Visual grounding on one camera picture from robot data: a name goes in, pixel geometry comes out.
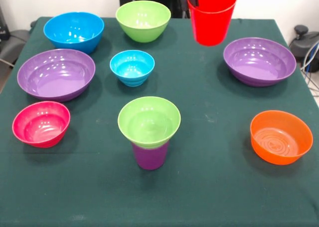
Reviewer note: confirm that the purple cup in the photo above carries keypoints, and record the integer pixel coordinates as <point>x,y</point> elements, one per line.
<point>149,159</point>

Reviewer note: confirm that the large blue bowl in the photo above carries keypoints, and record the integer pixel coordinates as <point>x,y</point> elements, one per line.
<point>62,25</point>

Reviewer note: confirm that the small green bowl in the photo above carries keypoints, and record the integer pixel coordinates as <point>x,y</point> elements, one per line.
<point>149,127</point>

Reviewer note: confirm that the small blue bowl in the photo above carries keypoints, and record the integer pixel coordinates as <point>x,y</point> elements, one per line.
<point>132,69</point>

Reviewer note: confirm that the large green bowl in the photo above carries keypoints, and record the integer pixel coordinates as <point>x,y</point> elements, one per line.
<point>142,35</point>

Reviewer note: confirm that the pink bowl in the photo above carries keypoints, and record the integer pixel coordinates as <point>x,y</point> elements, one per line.
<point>40,129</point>

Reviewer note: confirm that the wide purple bowl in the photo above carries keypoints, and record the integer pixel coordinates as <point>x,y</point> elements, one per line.
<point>264,65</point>
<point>54,82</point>

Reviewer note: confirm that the dark green tablecloth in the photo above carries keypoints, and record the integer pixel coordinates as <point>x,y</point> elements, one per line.
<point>149,199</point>

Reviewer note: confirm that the black office chair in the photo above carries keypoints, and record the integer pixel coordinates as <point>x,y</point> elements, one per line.
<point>15,42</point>

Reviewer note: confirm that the black grey machine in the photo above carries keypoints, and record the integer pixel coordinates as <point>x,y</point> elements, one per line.
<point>306,42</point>

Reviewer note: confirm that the orange bowl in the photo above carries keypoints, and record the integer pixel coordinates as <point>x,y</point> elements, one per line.
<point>279,157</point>

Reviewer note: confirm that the red cup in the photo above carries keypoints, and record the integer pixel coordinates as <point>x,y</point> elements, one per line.
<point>211,25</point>

